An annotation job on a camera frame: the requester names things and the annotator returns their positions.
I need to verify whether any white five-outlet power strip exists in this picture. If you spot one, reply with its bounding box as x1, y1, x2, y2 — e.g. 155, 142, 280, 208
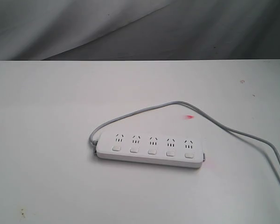
96, 132, 205, 168

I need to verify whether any grey backdrop cloth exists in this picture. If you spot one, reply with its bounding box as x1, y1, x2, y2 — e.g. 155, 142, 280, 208
0, 0, 280, 61

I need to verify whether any grey power cable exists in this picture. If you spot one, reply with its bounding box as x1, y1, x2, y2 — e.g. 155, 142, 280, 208
88, 100, 280, 196

